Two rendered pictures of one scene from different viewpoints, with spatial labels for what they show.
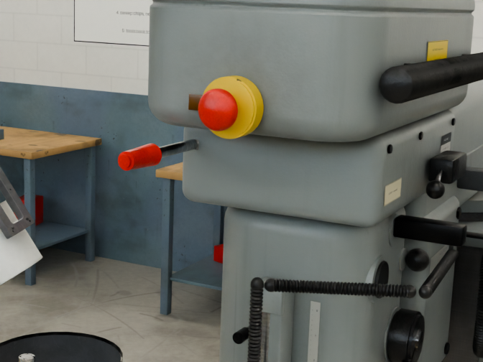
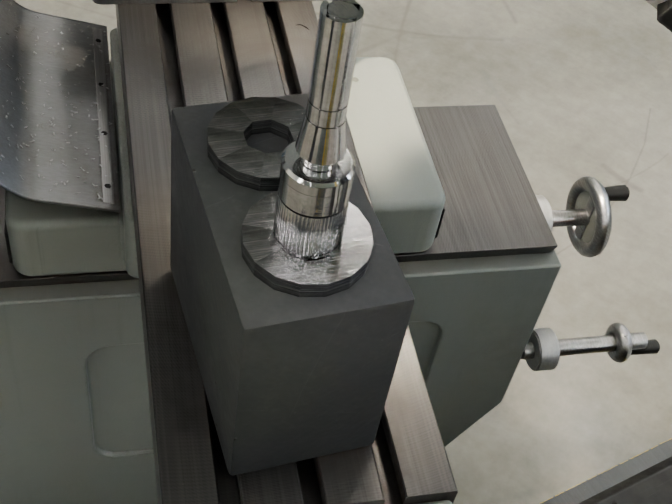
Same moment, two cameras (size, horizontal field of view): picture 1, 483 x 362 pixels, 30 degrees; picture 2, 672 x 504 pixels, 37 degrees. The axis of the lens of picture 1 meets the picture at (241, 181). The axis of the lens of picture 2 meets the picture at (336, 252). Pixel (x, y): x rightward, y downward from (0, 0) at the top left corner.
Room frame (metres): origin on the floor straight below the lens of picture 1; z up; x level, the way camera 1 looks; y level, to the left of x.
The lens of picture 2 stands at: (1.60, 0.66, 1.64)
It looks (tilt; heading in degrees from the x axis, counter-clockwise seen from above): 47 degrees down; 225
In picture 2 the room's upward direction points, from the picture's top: 11 degrees clockwise
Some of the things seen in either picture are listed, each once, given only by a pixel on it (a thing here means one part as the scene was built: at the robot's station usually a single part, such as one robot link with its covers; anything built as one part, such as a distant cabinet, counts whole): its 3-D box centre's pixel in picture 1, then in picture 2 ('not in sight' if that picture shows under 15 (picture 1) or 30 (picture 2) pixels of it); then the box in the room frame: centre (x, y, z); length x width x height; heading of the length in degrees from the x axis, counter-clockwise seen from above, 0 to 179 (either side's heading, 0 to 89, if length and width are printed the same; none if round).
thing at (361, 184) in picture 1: (329, 151); not in sight; (1.11, -0.11, 1.68); 0.34 x 0.24 x 0.10; 154
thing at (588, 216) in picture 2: not in sight; (565, 218); (0.63, 0.13, 0.64); 0.16 x 0.12 x 0.12; 154
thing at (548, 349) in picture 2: not in sight; (592, 344); (0.66, 0.27, 0.52); 0.22 x 0.06 x 0.06; 154
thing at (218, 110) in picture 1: (220, 109); not in sight; (0.85, 0.02, 1.76); 0.04 x 0.03 x 0.04; 64
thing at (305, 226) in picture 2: not in sight; (312, 203); (1.28, 0.31, 1.17); 0.05 x 0.05 x 0.06
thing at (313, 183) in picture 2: not in sight; (318, 165); (1.28, 0.31, 1.20); 0.05 x 0.05 x 0.01
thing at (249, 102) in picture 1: (231, 107); not in sight; (0.87, 0.01, 1.76); 0.06 x 0.02 x 0.06; 64
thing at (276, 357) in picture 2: not in sight; (276, 274); (1.27, 0.27, 1.04); 0.22 x 0.12 x 0.20; 71
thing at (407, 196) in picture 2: not in sight; (222, 148); (1.08, -0.09, 0.80); 0.50 x 0.35 x 0.12; 154
